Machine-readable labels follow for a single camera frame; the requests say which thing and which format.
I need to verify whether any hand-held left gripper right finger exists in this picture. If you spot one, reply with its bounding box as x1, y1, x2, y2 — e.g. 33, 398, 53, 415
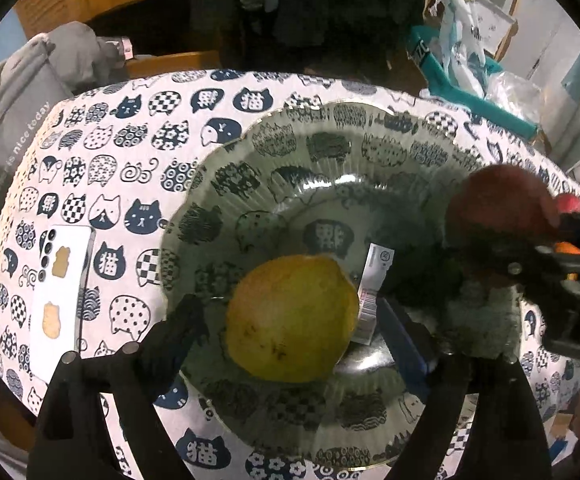
377, 296, 556, 480

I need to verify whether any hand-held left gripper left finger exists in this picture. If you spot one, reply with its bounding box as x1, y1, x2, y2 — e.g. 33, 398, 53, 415
29, 294, 210, 480

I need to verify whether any large red apple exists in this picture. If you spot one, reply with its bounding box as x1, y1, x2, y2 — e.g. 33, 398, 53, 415
445, 164, 563, 261

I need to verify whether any yellow mango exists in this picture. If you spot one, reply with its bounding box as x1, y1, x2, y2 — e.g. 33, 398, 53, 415
226, 255, 361, 383

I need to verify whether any glass bowl with cat pattern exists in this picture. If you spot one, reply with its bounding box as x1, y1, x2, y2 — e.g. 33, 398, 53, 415
159, 101, 541, 472

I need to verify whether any white paper label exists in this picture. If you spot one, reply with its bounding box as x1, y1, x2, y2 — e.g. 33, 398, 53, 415
357, 242, 396, 346

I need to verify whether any white smartphone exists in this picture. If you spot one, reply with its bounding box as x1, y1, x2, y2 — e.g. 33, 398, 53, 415
29, 224, 96, 381

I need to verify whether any clear plastic bag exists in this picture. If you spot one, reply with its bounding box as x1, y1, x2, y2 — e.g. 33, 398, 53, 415
485, 72, 541, 126

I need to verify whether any teal storage box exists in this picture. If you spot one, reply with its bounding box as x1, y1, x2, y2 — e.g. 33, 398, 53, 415
404, 25, 546, 141

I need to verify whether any cat print tablecloth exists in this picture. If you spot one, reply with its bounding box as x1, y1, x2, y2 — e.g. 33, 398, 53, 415
0, 69, 580, 480

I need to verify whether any white printed plastic bag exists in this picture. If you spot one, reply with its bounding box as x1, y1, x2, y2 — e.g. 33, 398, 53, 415
440, 0, 488, 101

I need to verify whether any wooden chair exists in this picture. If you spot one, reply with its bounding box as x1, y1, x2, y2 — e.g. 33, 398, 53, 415
127, 50, 221, 79

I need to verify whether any grey padded jacket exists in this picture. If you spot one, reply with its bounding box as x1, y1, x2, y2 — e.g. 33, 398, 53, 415
20, 21, 136, 96

